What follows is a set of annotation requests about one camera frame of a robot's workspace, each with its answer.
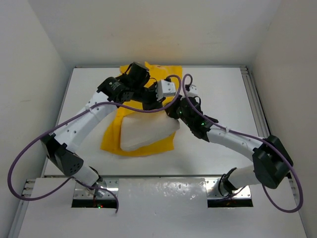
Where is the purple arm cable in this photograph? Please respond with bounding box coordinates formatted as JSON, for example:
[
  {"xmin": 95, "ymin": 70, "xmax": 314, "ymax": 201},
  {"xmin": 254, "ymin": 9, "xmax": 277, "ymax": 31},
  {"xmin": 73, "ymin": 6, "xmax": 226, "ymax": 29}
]
[
  {"xmin": 7, "ymin": 74, "xmax": 183, "ymax": 213},
  {"xmin": 182, "ymin": 73, "xmax": 304, "ymax": 213}
]

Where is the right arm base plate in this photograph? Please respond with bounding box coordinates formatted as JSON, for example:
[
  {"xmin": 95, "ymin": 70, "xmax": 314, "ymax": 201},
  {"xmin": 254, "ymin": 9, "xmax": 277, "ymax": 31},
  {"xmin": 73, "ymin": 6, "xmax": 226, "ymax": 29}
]
[{"xmin": 206, "ymin": 179, "xmax": 252, "ymax": 199}]

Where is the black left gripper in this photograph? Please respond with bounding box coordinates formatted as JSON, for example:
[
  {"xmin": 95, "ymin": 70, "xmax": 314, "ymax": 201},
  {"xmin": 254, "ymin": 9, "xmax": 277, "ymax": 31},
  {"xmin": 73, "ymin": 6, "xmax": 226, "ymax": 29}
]
[{"xmin": 131, "ymin": 82, "xmax": 165, "ymax": 114}]

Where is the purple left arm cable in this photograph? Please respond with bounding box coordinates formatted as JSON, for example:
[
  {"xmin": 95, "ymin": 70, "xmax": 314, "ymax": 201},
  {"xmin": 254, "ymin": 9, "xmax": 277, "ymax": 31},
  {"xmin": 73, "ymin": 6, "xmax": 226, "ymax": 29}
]
[{"xmin": 7, "ymin": 74, "xmax": 183, "ymax": 213}]

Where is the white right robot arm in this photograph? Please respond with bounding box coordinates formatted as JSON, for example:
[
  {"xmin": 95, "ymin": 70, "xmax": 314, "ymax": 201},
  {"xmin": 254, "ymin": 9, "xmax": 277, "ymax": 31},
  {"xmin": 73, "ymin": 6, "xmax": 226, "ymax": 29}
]
[{"xmin": 166, "ymin": 96, "xmax": 293, "ymax": 197}]

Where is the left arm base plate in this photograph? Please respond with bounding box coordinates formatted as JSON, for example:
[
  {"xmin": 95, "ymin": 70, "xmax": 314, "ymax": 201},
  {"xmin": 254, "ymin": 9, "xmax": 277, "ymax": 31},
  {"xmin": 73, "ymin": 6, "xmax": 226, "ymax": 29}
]
[{"xmin": 73, "ymin": 178, "xmax": 119, "ymax": 200}]

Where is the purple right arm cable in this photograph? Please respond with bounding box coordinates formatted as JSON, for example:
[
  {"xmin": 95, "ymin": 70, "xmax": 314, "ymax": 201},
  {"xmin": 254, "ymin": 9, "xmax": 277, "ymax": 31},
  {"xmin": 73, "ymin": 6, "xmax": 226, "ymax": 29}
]
[{"xmin": 182, "ymin": 73, "xmax": 304, "ymax": 213}]

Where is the cream printed pillow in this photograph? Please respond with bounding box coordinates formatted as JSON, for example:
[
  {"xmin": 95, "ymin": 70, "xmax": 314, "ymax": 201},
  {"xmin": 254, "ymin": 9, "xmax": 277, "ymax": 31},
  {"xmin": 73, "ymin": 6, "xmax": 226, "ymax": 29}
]
[{"xmin": 120, "ymin": 112, "xmax": 180, "ymax": 152}]

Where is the yellow cartoon pillowcase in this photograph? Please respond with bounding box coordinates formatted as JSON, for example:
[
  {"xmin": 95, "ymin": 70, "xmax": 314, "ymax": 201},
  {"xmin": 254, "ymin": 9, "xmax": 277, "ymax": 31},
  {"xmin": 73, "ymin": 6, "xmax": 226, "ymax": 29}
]
[{"xmin": 98, "ymin": 62, "xmax": 182, "ymax": 157}]

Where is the aluminium table frame rail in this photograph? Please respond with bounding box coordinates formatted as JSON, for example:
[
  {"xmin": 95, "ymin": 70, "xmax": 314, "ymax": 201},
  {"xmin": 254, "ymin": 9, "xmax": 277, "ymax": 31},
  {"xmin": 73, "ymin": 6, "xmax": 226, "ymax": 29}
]
[{"xmin": 240, "ymin": 66, "xmax": 270, "ymax": 137}]

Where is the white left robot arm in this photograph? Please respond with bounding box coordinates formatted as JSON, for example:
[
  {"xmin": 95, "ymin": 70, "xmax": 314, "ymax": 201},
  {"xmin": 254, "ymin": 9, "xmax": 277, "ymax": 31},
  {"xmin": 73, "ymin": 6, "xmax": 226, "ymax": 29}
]
[{"xmin": 41, "ymin": 62, "xmax": 169, "ymax": 186}]

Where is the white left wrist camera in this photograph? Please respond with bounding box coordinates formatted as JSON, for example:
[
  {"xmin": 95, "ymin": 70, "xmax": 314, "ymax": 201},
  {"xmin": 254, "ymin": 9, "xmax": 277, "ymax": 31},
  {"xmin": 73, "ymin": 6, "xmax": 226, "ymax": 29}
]
[{"xmin": 156, "ymin": 80, "xmax": 176, "ymax": 101}]

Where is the white foam front cover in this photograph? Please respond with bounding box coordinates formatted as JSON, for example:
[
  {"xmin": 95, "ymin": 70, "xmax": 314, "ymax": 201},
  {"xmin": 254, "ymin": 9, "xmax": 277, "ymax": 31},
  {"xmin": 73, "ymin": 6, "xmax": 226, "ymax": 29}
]
[{"xmin": 19, "ymin": 178, "xmax": 306, "ymax": 238}]

